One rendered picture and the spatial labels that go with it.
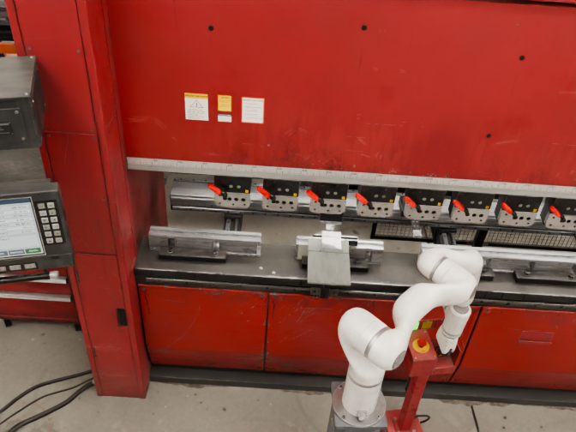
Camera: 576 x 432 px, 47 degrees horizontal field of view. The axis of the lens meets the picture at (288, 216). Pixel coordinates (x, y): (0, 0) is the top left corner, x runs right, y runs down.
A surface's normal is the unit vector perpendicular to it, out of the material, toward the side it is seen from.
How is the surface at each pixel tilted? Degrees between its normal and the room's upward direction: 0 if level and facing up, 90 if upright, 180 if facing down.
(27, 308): 90
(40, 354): 0
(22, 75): 0
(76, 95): 90
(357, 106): 90
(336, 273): 0
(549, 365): 90
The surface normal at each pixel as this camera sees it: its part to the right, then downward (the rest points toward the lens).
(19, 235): 0.21, 0.66
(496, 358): -0.04, 0.66
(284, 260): 0.06, -0.74
